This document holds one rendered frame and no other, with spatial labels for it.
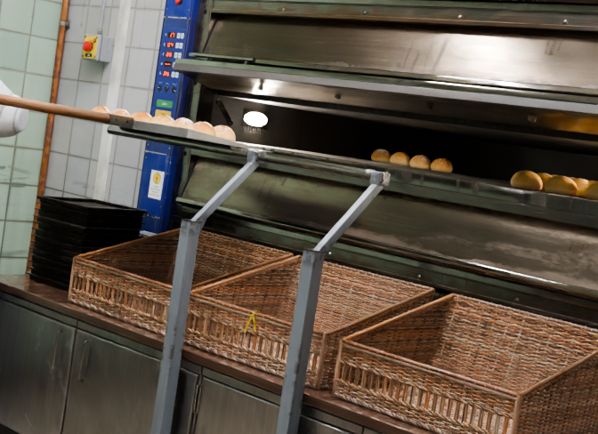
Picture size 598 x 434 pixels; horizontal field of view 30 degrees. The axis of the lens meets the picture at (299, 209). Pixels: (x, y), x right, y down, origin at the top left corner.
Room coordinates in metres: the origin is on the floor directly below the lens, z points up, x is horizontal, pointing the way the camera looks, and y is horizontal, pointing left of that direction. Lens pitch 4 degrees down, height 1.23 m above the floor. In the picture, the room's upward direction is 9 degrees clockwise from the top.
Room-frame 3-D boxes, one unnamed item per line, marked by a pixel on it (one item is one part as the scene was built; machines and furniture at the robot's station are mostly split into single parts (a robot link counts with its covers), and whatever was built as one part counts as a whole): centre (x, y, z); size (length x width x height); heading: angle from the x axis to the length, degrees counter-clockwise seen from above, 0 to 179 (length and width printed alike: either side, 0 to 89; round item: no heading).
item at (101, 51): (4.45, 0.89, 1.46); 0.10 x 0.07 x 0.10; 47
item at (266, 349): (3.26, -0.07, 0.72); 0.56 x 0.49 x 0.28; 48
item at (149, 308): (3.65, 0.35, 0.72); 0.56 x 0.49 x 0.28; 47
